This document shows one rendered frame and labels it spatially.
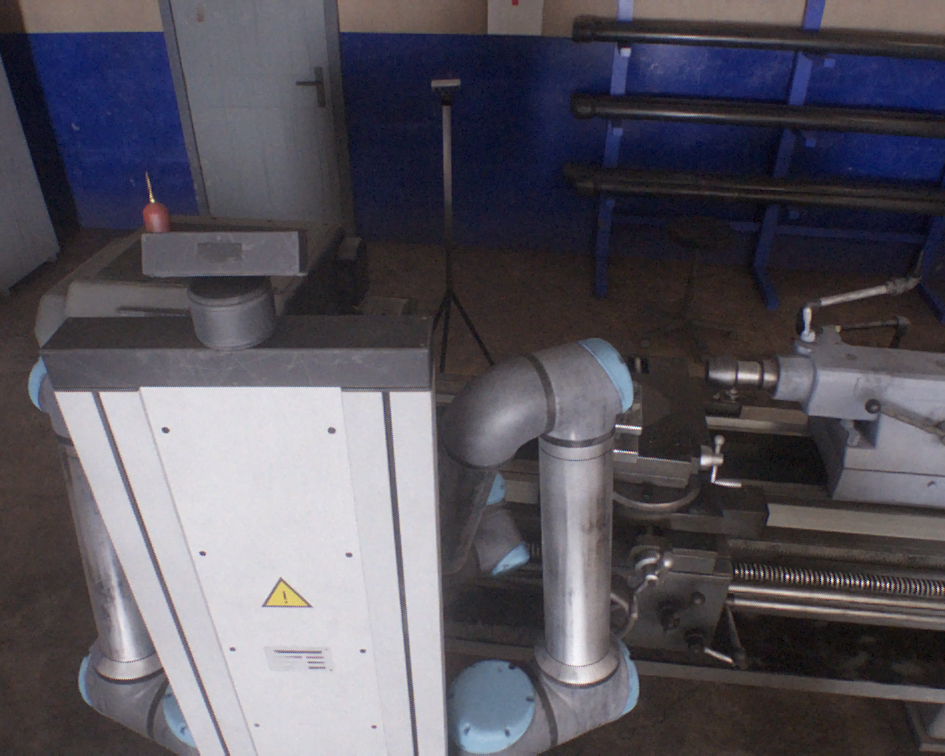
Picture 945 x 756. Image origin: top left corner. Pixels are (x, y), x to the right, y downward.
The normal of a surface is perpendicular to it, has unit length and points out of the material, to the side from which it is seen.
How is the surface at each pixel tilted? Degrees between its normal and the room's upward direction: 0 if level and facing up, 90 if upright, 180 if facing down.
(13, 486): 0
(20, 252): 90
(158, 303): 45
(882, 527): 36
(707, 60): 90
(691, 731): 0
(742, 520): 90
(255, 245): 61
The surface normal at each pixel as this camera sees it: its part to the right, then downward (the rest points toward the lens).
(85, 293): -0.10, -0.18
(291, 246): 0.00, 0.10
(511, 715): -0.08, -0.80
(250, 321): 0.67, 0.42
